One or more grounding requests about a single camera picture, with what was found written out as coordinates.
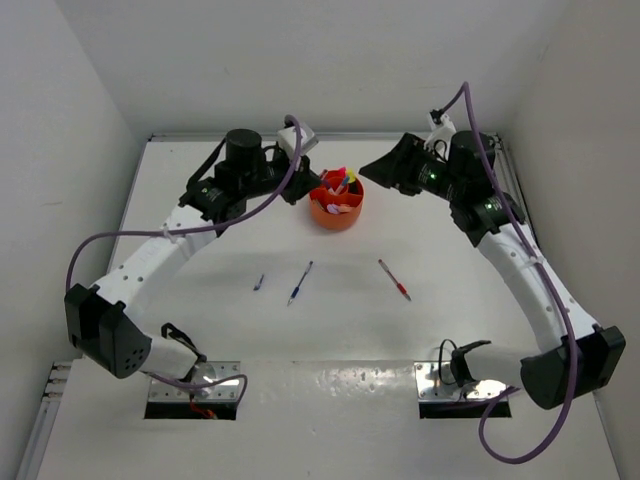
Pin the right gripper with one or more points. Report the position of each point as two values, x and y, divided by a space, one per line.
395 168

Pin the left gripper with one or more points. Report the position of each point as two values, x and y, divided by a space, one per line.
301 180

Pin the white marker pen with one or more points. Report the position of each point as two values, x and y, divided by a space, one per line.
326 184

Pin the red pen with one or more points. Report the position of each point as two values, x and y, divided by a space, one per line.
400 287

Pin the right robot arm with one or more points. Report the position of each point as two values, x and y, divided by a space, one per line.
569 339

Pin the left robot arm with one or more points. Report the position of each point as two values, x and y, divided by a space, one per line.
236 182

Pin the orange round container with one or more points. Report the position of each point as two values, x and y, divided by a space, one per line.
337 203

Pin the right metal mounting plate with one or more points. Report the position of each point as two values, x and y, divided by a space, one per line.
435 385

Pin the metal mounting plate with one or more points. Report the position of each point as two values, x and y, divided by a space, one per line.
435 385
212 382

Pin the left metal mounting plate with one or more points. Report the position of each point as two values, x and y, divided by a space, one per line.
212 382

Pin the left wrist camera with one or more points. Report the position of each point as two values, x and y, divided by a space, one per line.
288 139

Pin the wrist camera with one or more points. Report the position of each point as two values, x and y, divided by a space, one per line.
441 131
288 139

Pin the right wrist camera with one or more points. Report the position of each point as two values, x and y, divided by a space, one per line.
441 131

